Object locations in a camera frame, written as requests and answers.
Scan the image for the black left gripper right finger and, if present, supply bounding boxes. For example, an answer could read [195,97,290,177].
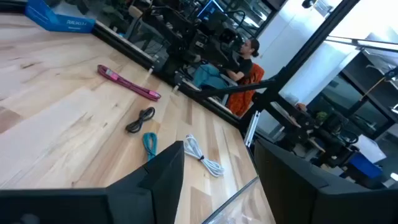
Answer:
[254,138,398,224]

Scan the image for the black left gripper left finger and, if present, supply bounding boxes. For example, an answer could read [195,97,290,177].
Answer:
[0,141,185,224]

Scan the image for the teal USB-C cable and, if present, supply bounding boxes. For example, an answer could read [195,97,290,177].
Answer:
[142,132,159,162]

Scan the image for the white USB-C cable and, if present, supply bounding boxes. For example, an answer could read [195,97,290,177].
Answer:
[183,134,225,178]

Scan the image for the black USB-C cable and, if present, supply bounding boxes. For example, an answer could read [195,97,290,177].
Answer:
[125,106,156,134]

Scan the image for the pink USB-C cable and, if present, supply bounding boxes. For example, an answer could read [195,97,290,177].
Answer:
[96,64,162,102]

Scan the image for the clear plastic container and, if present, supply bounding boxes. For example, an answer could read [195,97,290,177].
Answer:
[200,176,277,224]

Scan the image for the blue storage bin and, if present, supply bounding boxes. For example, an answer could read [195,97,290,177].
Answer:
[348,152,383,180]

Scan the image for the orange chair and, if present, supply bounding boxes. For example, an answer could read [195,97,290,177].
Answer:
[226,63,266,118]

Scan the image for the person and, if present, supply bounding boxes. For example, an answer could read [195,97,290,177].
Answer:
[192,37,261,90]

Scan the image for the blue cardboard box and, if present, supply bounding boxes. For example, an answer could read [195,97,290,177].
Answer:
[24,0,96,34]

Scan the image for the computer monitor with blue screen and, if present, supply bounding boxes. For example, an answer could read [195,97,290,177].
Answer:
[197,0,224,20]

